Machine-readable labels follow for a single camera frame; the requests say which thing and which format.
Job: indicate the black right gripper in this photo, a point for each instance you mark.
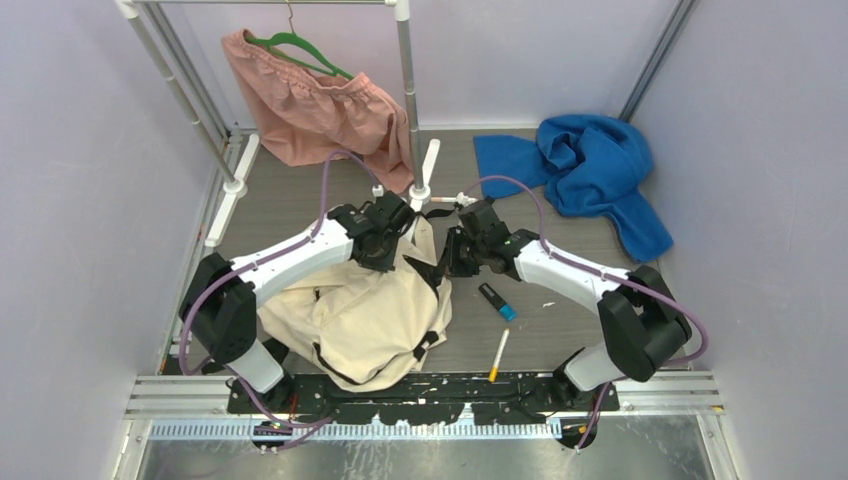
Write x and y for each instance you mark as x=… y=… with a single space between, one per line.
x=453 y=267

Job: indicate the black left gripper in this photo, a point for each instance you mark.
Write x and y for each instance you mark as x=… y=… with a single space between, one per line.
x=384 y=263

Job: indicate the cream canvas backpack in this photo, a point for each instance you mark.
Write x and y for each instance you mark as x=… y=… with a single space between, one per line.
x=366 y=329

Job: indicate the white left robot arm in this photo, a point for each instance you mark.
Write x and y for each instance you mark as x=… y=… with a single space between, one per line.
x=220 y=306

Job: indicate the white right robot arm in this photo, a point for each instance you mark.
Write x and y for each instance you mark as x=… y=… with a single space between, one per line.
x=642 y=326

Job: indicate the black blue highlighter marker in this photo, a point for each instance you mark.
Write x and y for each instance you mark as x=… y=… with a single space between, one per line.
x=503 y=308

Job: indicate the white yellow pen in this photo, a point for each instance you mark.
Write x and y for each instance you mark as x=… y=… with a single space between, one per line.
x=494 y=370

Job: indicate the pink garment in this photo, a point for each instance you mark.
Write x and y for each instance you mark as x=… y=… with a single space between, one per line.
x=303 y=117

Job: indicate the blue cloth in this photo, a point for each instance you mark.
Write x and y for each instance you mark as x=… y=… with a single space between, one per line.
x=588 y=166

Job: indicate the metal clothes rack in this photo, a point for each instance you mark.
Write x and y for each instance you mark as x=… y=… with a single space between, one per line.
x=234 y=188

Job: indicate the green clothes hanger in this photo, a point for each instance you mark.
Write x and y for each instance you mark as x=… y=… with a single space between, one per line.
x=314 y=59

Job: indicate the metal corner pole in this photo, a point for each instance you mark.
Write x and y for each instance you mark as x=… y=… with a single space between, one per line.
x=669 y=35

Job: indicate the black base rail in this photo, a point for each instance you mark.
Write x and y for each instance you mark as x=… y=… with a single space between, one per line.
x=514 y=398

